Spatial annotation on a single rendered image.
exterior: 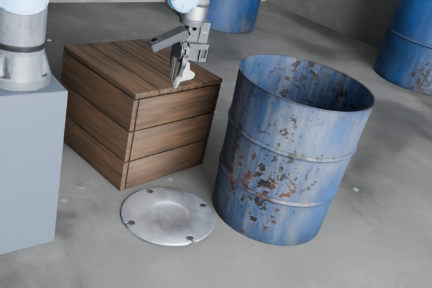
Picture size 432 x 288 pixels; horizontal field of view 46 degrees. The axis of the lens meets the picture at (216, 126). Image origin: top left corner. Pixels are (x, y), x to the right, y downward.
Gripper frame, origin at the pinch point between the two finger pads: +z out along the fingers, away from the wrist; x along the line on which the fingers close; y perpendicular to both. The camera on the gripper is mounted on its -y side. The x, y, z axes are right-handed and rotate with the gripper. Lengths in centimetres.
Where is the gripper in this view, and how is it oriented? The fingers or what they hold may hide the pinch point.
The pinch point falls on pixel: (173, 83)
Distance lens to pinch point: 152.5
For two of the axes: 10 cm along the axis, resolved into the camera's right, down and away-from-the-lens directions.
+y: 8.8, -0.2, 4.7
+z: -2.1, 8.8, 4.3
